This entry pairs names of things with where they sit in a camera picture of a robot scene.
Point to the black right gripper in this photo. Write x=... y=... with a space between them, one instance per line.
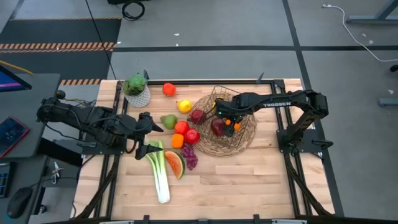
x=230 y=109

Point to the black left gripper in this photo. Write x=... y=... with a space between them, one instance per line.
x=144 y=123

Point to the small orange mandarin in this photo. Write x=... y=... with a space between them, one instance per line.
x=237 y=127

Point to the dark red apple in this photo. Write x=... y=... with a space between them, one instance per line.
x=197 y=116
x=217 y=127

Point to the green pear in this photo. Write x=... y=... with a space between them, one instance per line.
x=169 y=122

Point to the large orange fruit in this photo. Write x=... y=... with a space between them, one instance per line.
x=177 y=141

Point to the red-orange apple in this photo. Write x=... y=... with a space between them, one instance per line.
x=182 y=127

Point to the yellow pear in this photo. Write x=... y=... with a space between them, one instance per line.
x=185 y=106

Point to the red-orange tomato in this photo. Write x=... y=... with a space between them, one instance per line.
x=169 y=89

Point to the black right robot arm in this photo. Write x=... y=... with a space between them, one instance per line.
x=280 y=104

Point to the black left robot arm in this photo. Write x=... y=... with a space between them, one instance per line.
x=77 y=115

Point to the round woven placemat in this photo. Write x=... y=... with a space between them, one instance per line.
x=217 y=151

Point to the watermelon slice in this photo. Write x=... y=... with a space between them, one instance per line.
x=175 y=163

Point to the purple grape bunch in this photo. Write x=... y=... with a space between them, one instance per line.
x=189 y=155

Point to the pale green leek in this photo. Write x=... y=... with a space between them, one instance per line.
x=161 y=180

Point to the plant in patterned pot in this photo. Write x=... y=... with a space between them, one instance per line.
x=135 y=85

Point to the silver keys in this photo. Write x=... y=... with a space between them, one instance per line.
x=56 y=172

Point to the black round knob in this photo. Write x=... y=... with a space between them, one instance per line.
x=60 y=94

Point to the grey desk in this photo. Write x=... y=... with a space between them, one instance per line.
x=28 y=105

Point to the grey side table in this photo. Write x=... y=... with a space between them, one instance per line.
x=28 y=174

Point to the red-edged tablet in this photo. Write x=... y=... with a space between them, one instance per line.
x=12 y=133

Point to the black computer mouse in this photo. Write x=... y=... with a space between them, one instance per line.
x=18 y=202

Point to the hazard-striped black floor mat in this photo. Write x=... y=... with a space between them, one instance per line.
x=46 y=31

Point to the monitor with blue screen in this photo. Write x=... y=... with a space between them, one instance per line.
x=9 y=82

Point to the black keyboard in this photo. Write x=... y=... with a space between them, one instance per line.
x=3 y=183

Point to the grey metal foot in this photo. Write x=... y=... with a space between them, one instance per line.
x=388 y=102

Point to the grey metal desk leg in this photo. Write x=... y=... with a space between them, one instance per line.
x=367 y=20

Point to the black chair caster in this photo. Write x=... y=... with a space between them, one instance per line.
x=395 y=68

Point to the black metal table frame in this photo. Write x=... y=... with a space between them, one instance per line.
x=186 y=82

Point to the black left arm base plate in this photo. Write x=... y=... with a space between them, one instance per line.
x=71 y=147

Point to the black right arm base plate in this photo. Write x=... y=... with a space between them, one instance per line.
x=311 y=144

